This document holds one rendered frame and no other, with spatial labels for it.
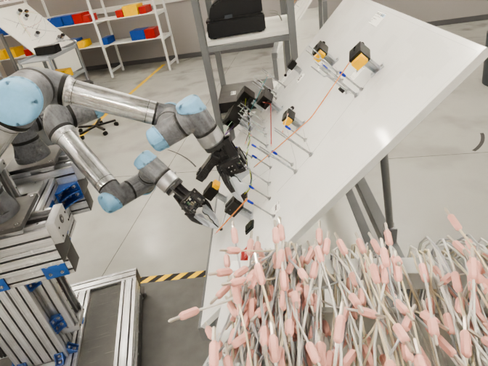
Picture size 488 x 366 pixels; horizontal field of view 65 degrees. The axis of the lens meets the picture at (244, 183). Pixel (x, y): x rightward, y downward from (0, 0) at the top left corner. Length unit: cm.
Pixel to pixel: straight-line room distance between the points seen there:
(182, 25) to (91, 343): 759
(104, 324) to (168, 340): 37
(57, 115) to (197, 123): 60
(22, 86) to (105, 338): 150
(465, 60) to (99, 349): 201
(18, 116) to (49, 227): 50
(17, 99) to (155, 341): 167
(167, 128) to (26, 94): 36
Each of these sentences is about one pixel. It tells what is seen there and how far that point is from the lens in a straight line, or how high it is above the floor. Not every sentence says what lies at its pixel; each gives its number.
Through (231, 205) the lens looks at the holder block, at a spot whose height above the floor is 112.
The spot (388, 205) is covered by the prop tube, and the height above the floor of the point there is 114.
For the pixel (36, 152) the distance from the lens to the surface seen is 196.
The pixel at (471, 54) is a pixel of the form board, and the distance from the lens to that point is 91.
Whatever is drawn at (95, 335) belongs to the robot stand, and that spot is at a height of 21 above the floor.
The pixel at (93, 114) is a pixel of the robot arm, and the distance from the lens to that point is 158.
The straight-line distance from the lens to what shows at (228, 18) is 210.
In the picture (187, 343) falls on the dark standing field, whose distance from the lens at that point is 235.
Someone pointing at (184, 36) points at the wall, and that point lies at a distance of 907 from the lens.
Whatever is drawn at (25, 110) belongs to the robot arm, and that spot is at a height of 156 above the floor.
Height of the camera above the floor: 182
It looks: 31 degrees down
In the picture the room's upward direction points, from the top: 10 degrees counter-clockwise
